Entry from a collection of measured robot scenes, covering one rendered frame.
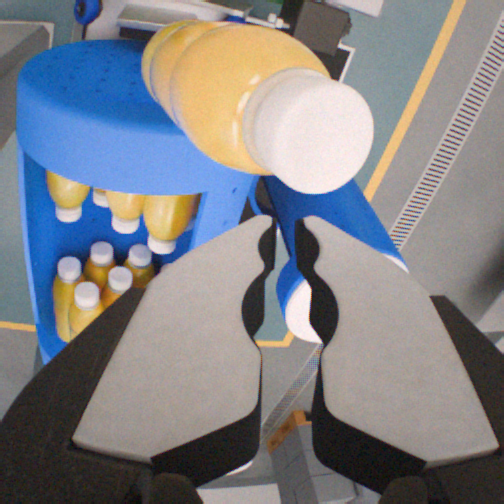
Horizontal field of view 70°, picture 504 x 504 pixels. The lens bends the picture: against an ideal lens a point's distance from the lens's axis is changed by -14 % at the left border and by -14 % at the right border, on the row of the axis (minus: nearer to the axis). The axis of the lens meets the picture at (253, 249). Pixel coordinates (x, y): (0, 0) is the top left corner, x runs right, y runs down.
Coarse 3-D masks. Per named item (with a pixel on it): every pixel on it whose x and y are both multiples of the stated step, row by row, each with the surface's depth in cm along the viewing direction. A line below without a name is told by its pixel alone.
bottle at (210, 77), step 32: (160, 32) 23; (192, 32) 18; (224, 32) 15; (256, 32) 15; (160, 64) 20; (192, 64) 15; (224, 64) 14; (256, 64) 14; (288, 64) 14; (320, 64) 15; (160, 96) 20; (192, 96) 15; (224, 96) 14; (256, 96) 13; (192, 128) 16; (224, 128) 15; (224, 160) 16; (256, 160) 15
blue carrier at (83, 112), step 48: (96, 48) 43; (144, 48) 47; (48, 96) 30; (96, 96) 32; (144, 96) 35; (48, 144) 32; (96, 144) 31; (144, 144) 31; (192, 144) 33; (48, 192) 54; (144, 192) 34; (192, 192) 37; (240, 192) 43; (48, 240) 59; (96, 240) 70; (144, 240) 73; (192, 240) 42; (48, 288) 65; (48, 336) 69
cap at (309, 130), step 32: (288, 96) 12; (320, 96) 12; (352, 96) 12; (256, 128) 13; (288, 128) 12; (320, 128) 13; (352, 128) 13; (288, 160) 13; (320, 160) 13; (352, 160) 14; (320, 192) 14
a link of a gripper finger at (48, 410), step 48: (144, 288) 8; (96, 336) 7; (48, 384) 6; (96, 384) 6; (0, 432) 5; (48, 432) 5; (0, 480) 4; (48, 480) 5; (96, 480) 5; (144, 480) 5
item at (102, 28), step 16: (112, 0) 47; (128, 0) 48; (144, 0) 48; (160, 0) 49; (176, 0) 48; (192, 0) 49; (208, 0) 51; (224, 0) 55; (240, 0) 60; (112, 16) 49; (208, 16) 52; (224, 16) 52; (240, 16) 49; (96, 32) 50; (112, 32) 50
